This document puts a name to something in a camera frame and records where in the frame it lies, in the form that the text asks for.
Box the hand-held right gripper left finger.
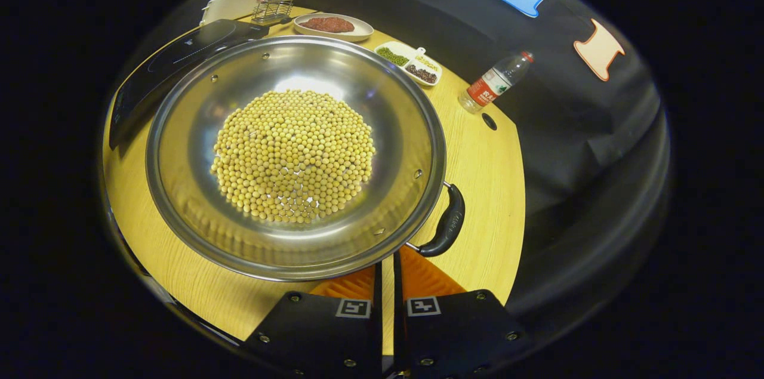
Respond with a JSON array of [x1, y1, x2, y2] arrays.
[[242, 263, 383, 378]]

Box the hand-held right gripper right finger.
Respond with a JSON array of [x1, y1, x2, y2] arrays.
[[393, 248, 526, 378]]

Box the pile of yellow soybeans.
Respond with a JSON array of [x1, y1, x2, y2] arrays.
[[210, 90, 377, 224]]

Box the stainless steel pot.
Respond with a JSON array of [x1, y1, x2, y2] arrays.
[[145, 35, 466, 282]]

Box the black induction cooktop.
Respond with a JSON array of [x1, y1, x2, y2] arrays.
[[109, 19, 270, 150]]

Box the black backdrop cloth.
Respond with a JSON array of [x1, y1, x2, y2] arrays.
[[227, 0, 672, 320]]

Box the plastic bottle with red label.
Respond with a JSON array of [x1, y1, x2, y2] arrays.
[[458, 51, 535, 115]]

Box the dark red beans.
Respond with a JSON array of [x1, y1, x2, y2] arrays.
[[406, 64, 438, 84]]

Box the white divided dish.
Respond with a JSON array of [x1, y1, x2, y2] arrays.
[[374, 41, 443, 88]]

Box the green mung beans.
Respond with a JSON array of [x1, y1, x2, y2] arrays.
[[376, 47, 409, 67]]

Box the white round plate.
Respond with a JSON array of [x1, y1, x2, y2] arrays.
[[293, 13, 375, 42]]

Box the red meat slices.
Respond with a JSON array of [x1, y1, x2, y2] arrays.
[[298, 17, 355, 33]]

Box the white toaster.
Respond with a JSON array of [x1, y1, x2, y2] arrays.
[[200, 0, 274, 26]]

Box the small wire basket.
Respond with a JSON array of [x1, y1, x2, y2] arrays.
[[251, 0, 296, 26]]

